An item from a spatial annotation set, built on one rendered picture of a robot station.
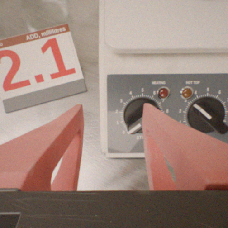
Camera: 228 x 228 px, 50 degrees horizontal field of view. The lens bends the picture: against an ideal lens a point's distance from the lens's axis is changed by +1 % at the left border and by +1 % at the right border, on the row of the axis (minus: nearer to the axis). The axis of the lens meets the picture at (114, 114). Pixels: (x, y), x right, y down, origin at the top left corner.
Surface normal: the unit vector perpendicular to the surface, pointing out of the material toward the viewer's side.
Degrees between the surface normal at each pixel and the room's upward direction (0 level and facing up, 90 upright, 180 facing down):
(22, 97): 0
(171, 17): 0
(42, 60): 40
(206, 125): 30
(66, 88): 0
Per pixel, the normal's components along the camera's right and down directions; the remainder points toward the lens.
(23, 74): 0.19, 0.42
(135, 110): 0.01, 0.28
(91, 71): 0.01, -0.24
